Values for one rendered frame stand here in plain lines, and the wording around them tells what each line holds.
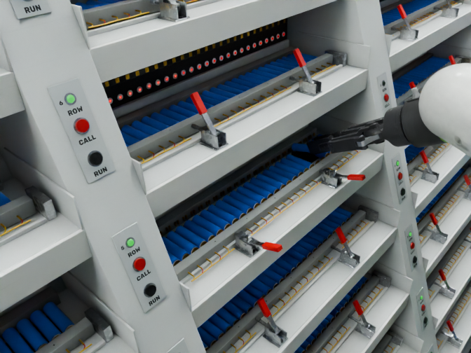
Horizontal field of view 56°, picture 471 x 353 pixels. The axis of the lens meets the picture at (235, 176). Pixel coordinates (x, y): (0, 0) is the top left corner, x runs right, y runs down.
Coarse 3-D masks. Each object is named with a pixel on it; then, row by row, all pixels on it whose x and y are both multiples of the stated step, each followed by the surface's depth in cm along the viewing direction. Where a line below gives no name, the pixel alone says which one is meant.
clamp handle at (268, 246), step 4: (248, 240) 76; (252, 240) 77; (252, 244) 76; (256, 244) 75; (260, 244) 75; (264, 244) 74; (268, 244) 73; (272, 244) 73; (276, 244) 73; (280, 244) 72; (264, 248) 74; (268, 248) 73; (272, 248) 72; (276, 248) 72; (280, 248) 72
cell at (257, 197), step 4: (240, 188) 91; (244, 188) 90; (240, 192) 90; (244, 192) 90; (248, 192) 89; (252, 192) 89; (248, 196) 89; (252, 196) 88; (256, 196) 88; (260, 196) 88; (256, 200) 88; (260, 200) 87
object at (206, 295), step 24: (336, 120) 108; (384, 144) 102; (336, 168) 99; (360, 168) 99; (312, 192) 92; (336, 192) 92; (288, 216) 85; (312, 216) 87; (264, 240) 80; (288, 240) 83; (216, 264) 76; (240, 264) 75; (264, 264) 79; (192, 288) 71; (216, 288) 71; (240, 288) 76; (192, 312) 68
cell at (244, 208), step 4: (224, 196) 89; (228, 196) 88; (224, 200) 88; (228, 200) 88; (232, 200) 87; (236, 200) 87; (228, 204) 88; (232, 204) 87; (236, 204) 86; (240, 204) 86; (244, 204) 86; (240, 208) 86; (244, 208) 85; (248, 208) 85
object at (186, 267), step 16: (336, 160) 99; (304, 176) 92; (288, 192) 88; (256, 208) 84; (272, 208) 86; (240, 224) 80; (256, 224) 82; (224, 240) 77; (192, 256) 74; (208, 256) 75; (224, 256) 76; (176, 272) 71
